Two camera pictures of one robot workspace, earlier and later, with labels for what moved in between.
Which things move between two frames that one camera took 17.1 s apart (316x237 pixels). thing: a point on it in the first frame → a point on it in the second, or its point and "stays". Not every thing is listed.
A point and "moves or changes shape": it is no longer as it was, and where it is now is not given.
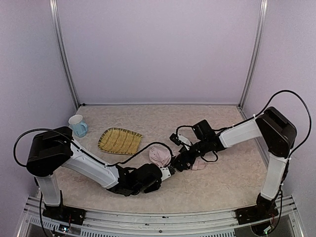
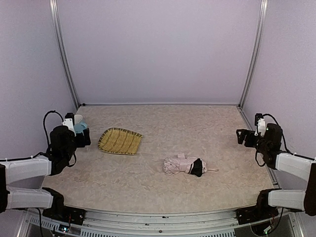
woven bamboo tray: [119, 140] stays
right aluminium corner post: [259, 40] stays
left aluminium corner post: [54, 13] stays
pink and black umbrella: [161, 155] moves or changes shape
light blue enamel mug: [80, 127] stays
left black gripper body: [153, 185] → [84, 138]
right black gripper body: [183, 160] → [249, 138]
